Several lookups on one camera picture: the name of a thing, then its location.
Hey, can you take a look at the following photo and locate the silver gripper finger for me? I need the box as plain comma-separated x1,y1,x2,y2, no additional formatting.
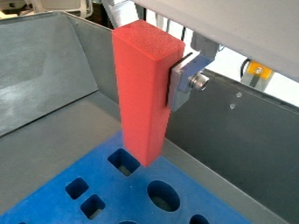
167,32,220,111

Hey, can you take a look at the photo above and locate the red rectangular block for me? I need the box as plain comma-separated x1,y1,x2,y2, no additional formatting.
112,20,184,166

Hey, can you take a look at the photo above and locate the blue shape sorting board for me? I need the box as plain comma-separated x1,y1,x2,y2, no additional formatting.
0,134,251,224

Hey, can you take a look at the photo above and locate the yellow black sensor bracket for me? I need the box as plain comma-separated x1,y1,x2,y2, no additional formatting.
240,59,275,92

